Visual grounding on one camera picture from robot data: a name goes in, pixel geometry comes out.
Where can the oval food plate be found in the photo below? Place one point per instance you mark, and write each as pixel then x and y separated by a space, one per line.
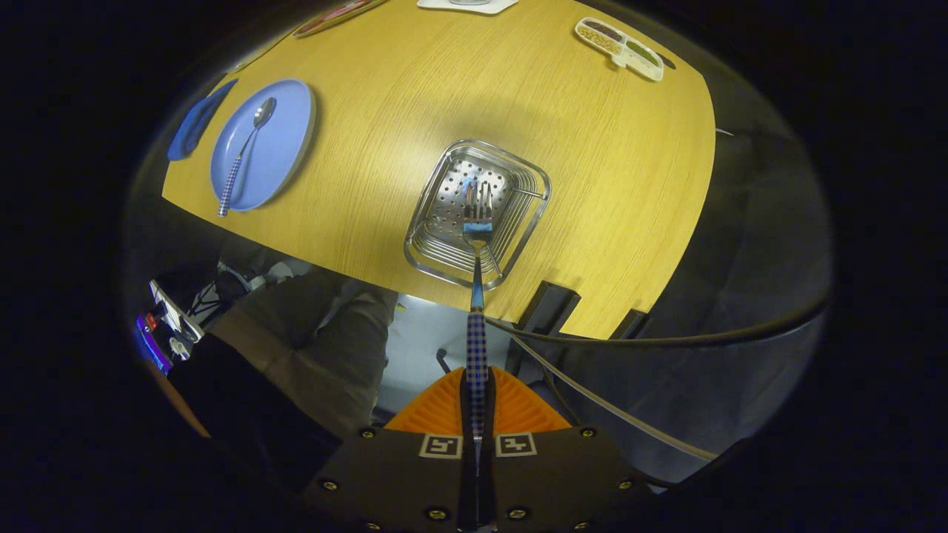
pixel 333 16

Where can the blue folded cloth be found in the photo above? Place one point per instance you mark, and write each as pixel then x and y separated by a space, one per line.
pixel 194 126

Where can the black table bracket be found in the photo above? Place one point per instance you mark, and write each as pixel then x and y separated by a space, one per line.
pixel 548 318
pixel 628 326

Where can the white square coaster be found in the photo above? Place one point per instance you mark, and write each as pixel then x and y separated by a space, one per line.
pixel 481 7

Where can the white divided snack tray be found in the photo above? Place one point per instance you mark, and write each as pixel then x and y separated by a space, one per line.
pixel 615 41

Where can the blue round plate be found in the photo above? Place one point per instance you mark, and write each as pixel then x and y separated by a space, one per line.
pixel 285 141

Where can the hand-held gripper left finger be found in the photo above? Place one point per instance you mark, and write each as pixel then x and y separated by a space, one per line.
pixel 400 477

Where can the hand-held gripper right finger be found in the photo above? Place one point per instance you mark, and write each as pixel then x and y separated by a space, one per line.
pixel 563 477

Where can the person's khaki trouser leg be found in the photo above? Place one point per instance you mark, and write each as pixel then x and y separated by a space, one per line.
pixel 318 348

